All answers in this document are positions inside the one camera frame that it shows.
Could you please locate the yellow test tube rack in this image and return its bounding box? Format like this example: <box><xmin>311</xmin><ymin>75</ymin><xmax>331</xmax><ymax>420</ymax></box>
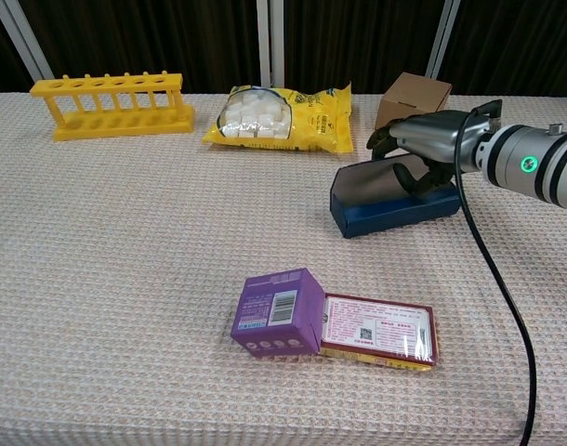
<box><xmin>29</xmin><ymin>70</ymin><xmax>196</xmax><ymax>142</ymax></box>

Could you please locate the small brown cardboard box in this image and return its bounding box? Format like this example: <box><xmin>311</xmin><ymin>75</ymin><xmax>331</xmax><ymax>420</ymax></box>
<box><xmin>374</xmin><ymin>72</ymin><xmax>454</xmax><ymax>132</ymax></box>

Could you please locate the white partition frame post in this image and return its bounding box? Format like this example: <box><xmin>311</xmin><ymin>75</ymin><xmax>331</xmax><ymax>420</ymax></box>
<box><xmin>424</xmin><ymin>0</ymin><xmax>461</xmax><ymax>81</ymax></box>
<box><xmin>256</xmin><ymin>0</ymin><xmax>285</xmax><ymax>88</ymax></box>
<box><xmin>0</xmin><ymin>0</ymin><xmax>56</xmax><ymax>81</ymax></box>

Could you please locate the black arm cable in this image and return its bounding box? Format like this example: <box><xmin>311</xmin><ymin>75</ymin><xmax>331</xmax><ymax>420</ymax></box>
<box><xmin>452</xmin><ymin>98</ymin><xmax>539</xmax><ymax>446</ymax></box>

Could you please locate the yellow bag of white cubes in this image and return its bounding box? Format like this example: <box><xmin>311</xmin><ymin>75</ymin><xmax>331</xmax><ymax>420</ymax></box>
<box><xmin>201</xmin><ymin>82</ymin><xmax>356</xmax><ymax>155</ymax></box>

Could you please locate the purple carton box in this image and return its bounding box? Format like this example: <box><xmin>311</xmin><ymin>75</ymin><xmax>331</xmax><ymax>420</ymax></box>
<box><xmin>230</xmin><ymin>267</ymin><xmax>326</xmax><ymax>359</ymax></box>

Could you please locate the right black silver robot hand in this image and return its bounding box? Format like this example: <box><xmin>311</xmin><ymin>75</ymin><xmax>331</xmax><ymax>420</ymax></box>
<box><xmin>365</xmin><ymin>110</ymin><xmax>496</xmax><ymax>199</ymax></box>

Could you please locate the red white wrapped packet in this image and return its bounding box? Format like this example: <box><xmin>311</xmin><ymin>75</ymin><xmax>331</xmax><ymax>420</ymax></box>
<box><xmin>319</xmin><ymin>292</ymin><xmax>439</xmax><ymax>374</ymax></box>

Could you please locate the beige woven table cloth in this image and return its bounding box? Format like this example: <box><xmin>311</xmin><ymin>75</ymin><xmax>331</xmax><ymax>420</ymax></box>
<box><xmin>0</xmin><ymin>91</ymin><xmax>567</xmax><ymax>446</ymax></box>

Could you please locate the dark blue small box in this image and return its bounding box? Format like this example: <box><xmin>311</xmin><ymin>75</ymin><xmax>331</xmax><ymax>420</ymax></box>
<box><xmin>329</xmin><ymin>155</ymin><xmax>463</xmax><ymax>240</ymax></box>

